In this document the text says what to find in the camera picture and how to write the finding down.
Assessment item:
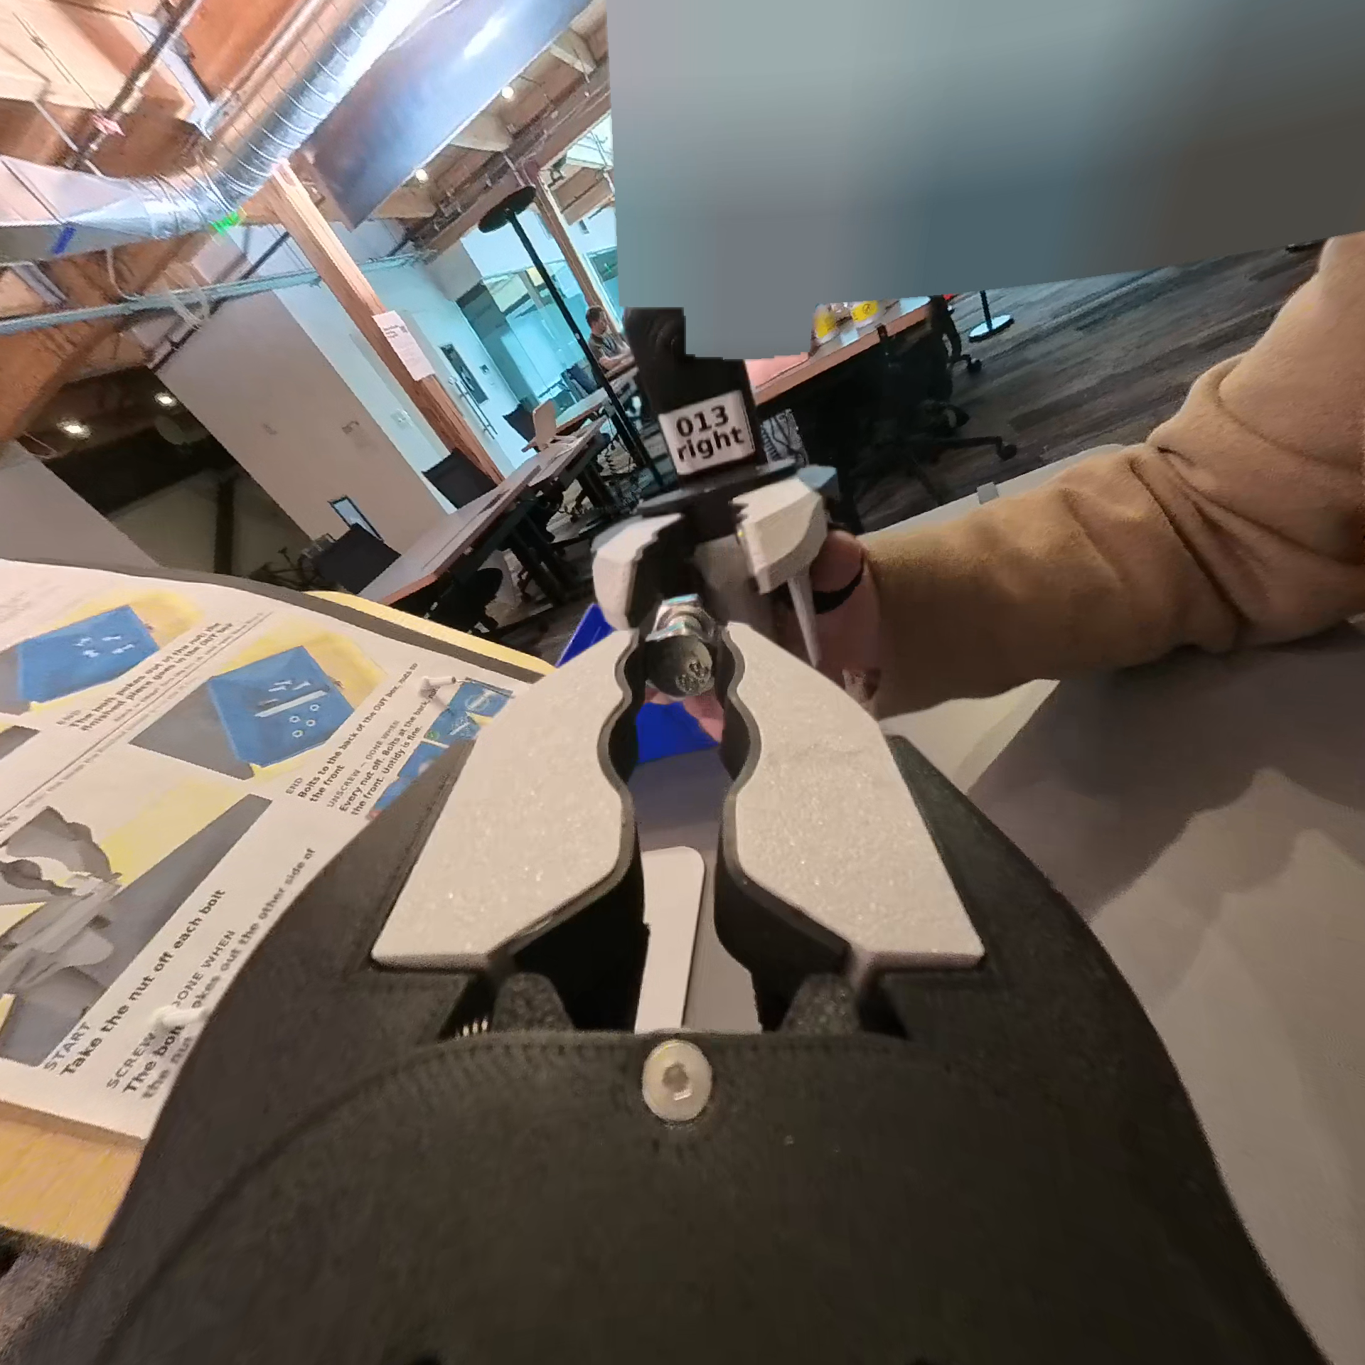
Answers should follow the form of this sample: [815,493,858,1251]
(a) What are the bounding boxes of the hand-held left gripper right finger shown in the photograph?
[712,624,985,1033]

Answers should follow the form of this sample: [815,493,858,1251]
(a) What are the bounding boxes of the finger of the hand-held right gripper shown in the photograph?
[736,486,832,599]
[590,512,684,641]

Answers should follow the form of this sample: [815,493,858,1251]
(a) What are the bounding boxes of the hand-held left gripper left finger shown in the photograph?
[368,635,654,1033]

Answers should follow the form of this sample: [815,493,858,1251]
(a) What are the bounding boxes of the blue plastic bin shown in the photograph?
[565,608,738,767]

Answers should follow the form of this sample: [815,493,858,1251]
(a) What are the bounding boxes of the steel hex bolt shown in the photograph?
[644,598,722,702]

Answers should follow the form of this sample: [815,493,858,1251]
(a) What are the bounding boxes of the wooden office desk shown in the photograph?
[363,420,640,621]

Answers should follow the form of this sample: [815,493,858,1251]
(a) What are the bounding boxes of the person's right hand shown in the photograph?
[805,528,887,716]

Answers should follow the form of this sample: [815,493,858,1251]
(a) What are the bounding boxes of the wooden table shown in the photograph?
[748,301,962,505]

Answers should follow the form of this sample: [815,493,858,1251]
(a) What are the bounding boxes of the black office chair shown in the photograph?
[852,305,1020,508]

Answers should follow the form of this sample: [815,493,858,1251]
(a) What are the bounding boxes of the white paper notice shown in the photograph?
[374,310,439,382]

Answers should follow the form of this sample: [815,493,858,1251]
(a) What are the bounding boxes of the white stand base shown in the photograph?
[0,559,558,1251]

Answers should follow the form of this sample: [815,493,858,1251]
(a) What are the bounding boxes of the rectangular metal duct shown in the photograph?
[0,153,214,262]

